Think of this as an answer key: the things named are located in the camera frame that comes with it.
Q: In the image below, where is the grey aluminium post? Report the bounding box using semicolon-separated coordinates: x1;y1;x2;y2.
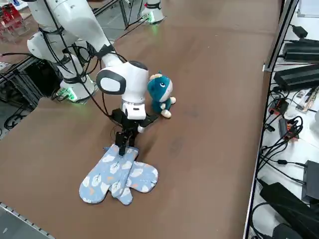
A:
262;0;300;73

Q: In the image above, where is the black cable with ferrite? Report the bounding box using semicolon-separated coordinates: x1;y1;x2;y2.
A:
258;145;306;185

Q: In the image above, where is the black power supply brick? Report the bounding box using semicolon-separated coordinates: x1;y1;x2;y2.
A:
283;38;319;62
273;63;319;91

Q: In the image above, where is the orange and black connector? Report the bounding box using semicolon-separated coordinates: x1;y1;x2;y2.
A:
278;118;300;141

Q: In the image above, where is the grey aluminium table rail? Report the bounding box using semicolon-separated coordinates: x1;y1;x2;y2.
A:
0;201;54;239

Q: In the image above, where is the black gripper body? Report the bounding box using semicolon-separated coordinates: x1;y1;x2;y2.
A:
111;108;159;132

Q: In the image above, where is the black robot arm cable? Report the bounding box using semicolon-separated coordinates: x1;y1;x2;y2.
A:
37;0;130;125

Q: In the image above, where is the red and black device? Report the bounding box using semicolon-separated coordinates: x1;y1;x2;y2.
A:
268;98;290;116

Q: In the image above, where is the small blue plush doll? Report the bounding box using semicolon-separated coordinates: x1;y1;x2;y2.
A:
147;71;177;119

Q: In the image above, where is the black metal frame rack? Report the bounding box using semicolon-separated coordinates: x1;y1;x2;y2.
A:
0;56;63;110

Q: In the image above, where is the small black power adapter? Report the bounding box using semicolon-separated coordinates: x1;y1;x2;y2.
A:
291;24;309;38

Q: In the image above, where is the blue cloud-print oven mitt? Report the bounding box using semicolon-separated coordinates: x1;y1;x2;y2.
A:
79;143;140;205
116;160;159;206

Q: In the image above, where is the printed paper packet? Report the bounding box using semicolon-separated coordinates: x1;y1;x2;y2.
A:
296;87;319;113

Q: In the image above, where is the black box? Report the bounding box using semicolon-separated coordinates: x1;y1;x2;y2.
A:
301;160;319;203

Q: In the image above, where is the clear acrylic shelf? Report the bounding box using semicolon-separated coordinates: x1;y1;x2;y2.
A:
0;4;29;43

